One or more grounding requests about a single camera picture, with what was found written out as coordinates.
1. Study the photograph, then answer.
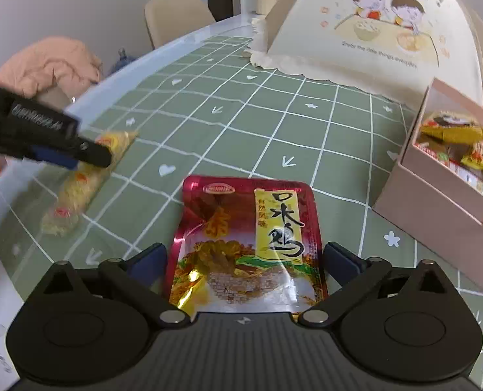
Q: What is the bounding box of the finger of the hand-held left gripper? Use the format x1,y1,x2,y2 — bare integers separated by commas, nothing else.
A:
21,138,114,171

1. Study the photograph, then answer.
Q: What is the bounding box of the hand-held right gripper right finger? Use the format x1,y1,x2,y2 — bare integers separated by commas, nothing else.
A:
297,241,439,328

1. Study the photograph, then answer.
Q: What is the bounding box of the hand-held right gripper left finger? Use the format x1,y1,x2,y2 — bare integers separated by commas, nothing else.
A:
46,243,191,328

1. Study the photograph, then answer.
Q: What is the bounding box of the yellow snack packet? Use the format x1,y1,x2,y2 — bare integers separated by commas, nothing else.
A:
40,129,139,238

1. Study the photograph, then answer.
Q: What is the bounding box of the red foil snack packet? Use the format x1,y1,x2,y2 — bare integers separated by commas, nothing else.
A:
163,174,329,318

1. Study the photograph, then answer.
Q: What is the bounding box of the pink cardboard box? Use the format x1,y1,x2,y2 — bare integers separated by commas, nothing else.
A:
372,77,483,270

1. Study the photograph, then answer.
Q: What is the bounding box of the pink jacket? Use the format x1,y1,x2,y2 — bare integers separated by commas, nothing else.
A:
0,36,104,99

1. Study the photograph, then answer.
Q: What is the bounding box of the beige chair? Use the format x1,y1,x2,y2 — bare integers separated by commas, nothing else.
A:
144,0,217,50

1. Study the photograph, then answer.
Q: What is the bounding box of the pile of snack packets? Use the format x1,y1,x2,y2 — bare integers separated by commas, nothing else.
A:
413,109,483,209

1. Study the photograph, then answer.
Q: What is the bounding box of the cream printed food cover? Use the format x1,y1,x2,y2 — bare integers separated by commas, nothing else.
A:
243,0,483,111

